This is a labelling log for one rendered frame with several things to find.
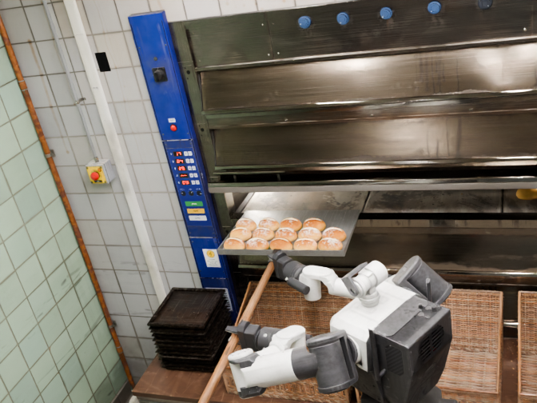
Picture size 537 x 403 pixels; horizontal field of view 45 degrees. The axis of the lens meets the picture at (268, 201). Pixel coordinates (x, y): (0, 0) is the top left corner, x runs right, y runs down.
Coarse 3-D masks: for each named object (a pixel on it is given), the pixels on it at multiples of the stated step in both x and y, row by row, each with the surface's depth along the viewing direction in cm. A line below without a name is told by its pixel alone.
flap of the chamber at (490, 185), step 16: (240, 176) 291; (256, 176) 287; (272, 176) 284; (288, 176) 280; (304, 176) 277; (320, 176) 274; (336, 176) 271; (352, 176) 268; (368, 176) 265; (384, 176) 262; (400, 176) 260; (416, 176) 257; (432, 176) 254; (448, 176) 252; (464, 176) 249; (480, 176) 246; (496, 176) 244; (224, 192) 276; (240, 192) 274; (256, 192) 271
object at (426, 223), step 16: (368, 224) 279; (384, 224) 276; (400, 224) 274; (416, 224) 271; (432, 224) 269; (448, 224) 267; (464, 224) 264; (480, 224) 262; (496, 224) 260; (512, 224) 258; (528, 224) 256
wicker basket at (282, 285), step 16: (272, 288) 307; (288, 288) 305; (272, 304) 310; (288, 304) 307; (320, 304) 301; (336, 304) 299; (256, 320) 315; (272, 320) 312; (288, 320) 309; (304, 320) 306; (320, 320) 303; (288, 384) 271; (304, 384) 268; (304, 400) 273; (320, 400) 270; (336, 400) 267
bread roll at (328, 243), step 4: (320, 240) 261; (324, 240) 259; (328, 240) 258; (332, 240) 258; (336, 240) 259; (320, 244) 260; (324, 244) 259; (328, 244) 258; (332, 244) 258; (336, 244) 258; (340, 244) 259; (320, 248) 260; (324, 248) 259; (328, 248) 258; (332, 248) 258; (336, 248) 258; (340, 248) 259
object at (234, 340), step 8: (272, 264) 256; (264, 280) 247; (256, 288) 244; (264, 288) 245; (256, 296) 239; (248, 304) 236; (256, 304) 237; (248, 312) 231; (240, 320) 228; (248, 320) 229; (232, 336) 221; (232, 344) 218; (224, 352) 215; (232, 352) 216; (224, 360) 211; (216, 368) 209; (224, 368) 209; (216, 376) 205; (208, 384) 203; (216, 384) 204; (208, 392) 200; (200, 400) 197; (208, 400) 198
